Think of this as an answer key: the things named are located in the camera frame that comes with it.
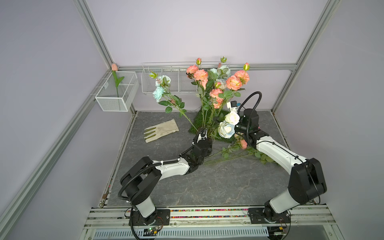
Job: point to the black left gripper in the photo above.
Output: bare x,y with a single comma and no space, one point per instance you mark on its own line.
210,144

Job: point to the pink peony flower stem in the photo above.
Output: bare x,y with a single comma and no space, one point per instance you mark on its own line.
252,154

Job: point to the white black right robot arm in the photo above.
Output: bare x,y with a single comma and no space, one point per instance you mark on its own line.
307,181

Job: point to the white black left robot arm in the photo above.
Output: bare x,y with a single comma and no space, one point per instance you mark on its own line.
141,180

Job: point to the green artificial grass mat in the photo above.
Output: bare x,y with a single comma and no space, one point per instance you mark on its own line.
220,125

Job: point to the beige garden glove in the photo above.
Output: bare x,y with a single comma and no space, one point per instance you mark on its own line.
155,132

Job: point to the mixed flower bouquet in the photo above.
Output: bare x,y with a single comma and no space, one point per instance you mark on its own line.
215,87

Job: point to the pink tulip in basket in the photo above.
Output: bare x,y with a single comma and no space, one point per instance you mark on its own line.
117,79

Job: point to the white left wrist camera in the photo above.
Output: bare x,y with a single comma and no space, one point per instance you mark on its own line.
201,135

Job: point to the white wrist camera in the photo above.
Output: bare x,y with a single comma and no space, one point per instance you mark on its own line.
201,135
233,106

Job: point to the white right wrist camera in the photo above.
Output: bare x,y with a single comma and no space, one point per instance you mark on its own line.
233,106

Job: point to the white wire basket back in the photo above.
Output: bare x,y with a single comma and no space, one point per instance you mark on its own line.
176,71

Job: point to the white wire basket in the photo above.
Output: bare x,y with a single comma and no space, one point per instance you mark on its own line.
107,98
176,71

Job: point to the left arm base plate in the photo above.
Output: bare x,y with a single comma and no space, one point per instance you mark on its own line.
160,217

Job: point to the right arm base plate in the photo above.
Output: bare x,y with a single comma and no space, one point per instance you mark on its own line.
261,216

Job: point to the white wire basket left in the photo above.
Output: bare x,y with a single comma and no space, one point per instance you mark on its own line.
107,98

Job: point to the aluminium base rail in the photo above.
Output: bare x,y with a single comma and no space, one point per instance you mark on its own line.
308,222

